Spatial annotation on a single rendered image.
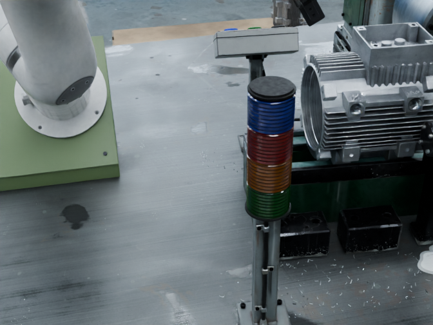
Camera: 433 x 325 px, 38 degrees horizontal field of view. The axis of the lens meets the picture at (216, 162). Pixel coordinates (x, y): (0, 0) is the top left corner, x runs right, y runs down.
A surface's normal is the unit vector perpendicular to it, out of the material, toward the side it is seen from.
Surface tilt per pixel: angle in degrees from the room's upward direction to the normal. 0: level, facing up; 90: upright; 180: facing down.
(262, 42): 62
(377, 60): 90
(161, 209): 0
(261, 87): 0
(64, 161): 49
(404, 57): 90
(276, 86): 0
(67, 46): 107
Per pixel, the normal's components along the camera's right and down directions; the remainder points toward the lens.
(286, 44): 0.08, 0.10
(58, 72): 0.50, 0.68
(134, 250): -0.02, -0.83
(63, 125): 0.13, -0.13
